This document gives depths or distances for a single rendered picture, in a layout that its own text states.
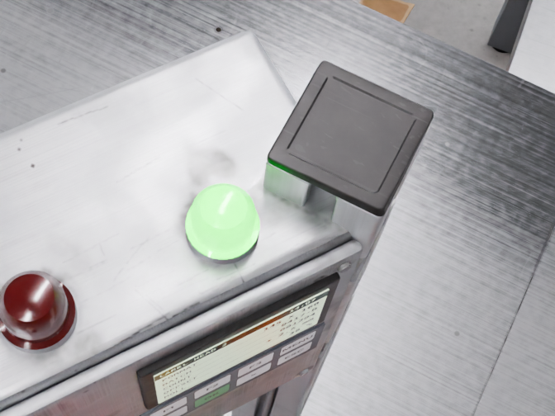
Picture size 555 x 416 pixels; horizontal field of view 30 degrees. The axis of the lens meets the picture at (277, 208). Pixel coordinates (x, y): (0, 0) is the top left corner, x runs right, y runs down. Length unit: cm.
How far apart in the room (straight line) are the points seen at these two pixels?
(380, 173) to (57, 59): 83
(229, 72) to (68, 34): 78
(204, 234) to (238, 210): 1
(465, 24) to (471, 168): 113
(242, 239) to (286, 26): 84
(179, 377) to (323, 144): 11
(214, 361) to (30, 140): 11
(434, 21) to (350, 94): 186
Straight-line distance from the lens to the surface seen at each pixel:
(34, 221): 37
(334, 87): 37
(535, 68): 121
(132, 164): 38
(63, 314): 35
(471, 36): 222
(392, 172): 36
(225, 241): 35
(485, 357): 106
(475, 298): 107
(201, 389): 45
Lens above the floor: 182
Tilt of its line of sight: 67 degrees down
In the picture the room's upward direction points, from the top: 10 degrees clockwise
